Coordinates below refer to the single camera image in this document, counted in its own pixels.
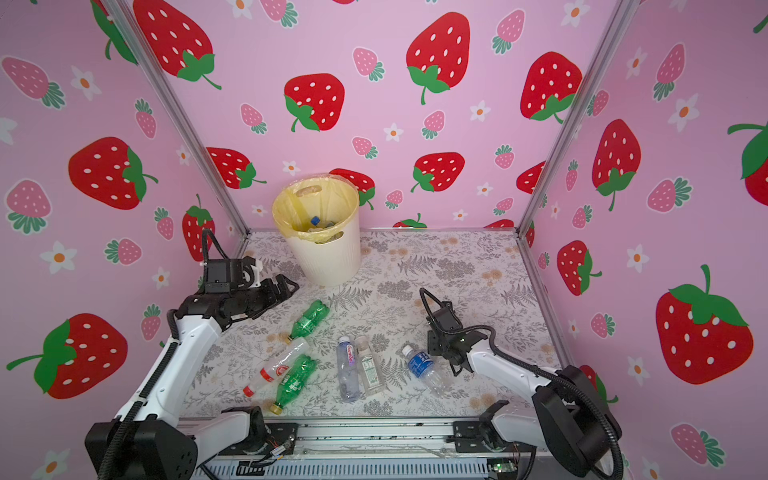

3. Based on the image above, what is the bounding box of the clear bottle green label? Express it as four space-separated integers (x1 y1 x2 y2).
355 336 386 397

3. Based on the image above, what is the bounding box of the clear bottle pink label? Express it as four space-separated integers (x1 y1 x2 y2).
337 336 361 403

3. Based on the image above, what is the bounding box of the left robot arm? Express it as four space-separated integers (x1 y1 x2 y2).
85 274 299 479

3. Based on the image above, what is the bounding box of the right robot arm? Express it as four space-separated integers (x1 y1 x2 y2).
425 301 625 479

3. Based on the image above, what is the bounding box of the white plastic waste bin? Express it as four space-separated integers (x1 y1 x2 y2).
282 213 361 287

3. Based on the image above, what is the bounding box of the yellow bin liner bag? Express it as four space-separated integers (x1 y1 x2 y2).
272 174 359 243

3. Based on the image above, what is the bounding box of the green bottle upper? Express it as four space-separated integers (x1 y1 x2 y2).
287 300 330 343

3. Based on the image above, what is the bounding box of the clear bottle red label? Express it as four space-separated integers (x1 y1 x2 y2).
242 338 311 398

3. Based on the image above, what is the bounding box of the green bottle lower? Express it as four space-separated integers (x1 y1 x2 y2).
269 354 317 415

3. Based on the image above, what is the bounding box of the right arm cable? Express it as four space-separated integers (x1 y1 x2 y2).
418 287 625 480

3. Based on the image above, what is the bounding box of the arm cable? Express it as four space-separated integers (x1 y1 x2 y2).
418 287 625 480
200 227 232 265

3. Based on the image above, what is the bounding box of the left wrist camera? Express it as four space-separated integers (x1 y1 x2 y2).
202 256 260 294

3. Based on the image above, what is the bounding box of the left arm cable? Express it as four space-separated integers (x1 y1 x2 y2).
200 227 232 265

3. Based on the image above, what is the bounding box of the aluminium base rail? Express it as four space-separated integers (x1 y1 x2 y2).
122 416 625 480

